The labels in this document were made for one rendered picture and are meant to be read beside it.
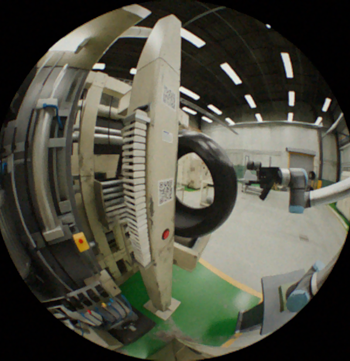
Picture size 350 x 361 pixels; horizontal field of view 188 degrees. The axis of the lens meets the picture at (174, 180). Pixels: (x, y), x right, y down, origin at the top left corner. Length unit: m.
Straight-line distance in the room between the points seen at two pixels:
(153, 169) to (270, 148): 11.41
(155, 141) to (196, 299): 1.40
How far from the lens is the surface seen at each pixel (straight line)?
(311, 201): 0.73
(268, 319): 0.89
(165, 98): 0.34
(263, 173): 0.55
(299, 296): 0.69
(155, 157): 0.27
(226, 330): 1.40
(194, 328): 1.33
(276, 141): 11.65
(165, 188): 0.31
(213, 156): 0.40
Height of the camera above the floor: 1.31
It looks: 10 degrees down
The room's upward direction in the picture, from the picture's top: 2 degrees clockwise
